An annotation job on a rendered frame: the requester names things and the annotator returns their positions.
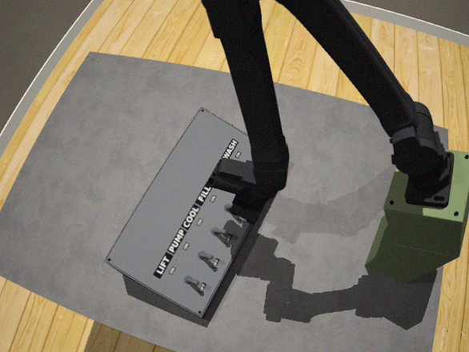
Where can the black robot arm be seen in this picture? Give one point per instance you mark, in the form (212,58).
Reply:
(337,32)

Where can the grey switch console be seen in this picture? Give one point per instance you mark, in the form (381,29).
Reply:
(168,242)

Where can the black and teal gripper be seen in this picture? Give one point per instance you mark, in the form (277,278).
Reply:
(251,214)

